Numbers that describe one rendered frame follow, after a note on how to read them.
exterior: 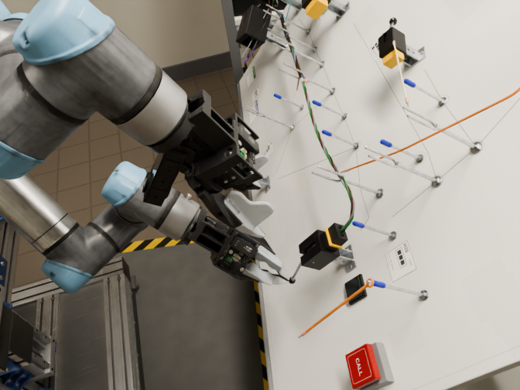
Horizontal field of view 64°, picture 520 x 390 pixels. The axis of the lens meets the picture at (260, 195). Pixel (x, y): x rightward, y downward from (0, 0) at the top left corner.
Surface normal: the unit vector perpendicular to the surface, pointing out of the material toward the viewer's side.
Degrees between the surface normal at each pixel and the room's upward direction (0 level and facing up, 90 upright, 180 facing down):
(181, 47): 90
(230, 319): 0
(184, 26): 90
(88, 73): 85
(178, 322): 0
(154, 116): 79
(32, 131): 83
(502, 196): 53
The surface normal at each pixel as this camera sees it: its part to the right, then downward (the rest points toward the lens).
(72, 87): 0.23, 0.62
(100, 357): -0.10, -0.64
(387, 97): -0.86, -0.27
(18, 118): 0.03, 0.41
